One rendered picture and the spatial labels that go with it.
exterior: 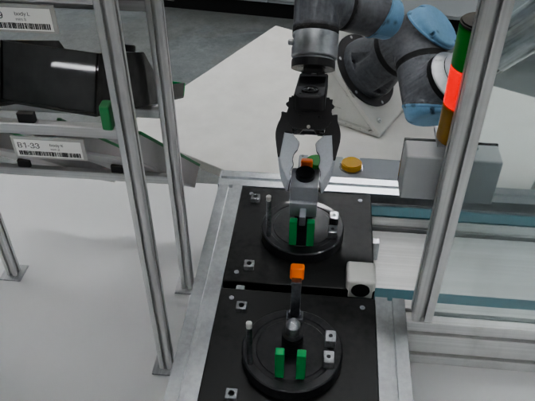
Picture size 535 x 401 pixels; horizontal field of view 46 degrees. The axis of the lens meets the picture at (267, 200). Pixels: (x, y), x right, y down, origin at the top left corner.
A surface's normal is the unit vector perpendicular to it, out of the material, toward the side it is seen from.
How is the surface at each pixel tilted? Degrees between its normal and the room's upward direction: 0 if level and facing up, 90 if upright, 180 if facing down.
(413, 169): 90
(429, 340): 90
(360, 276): 0
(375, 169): 0
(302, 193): 95
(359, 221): 0
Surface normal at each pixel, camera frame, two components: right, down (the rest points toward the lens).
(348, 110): -0.54, 0.54
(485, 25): -0.10, 0.64
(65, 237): 0.00, -0.77
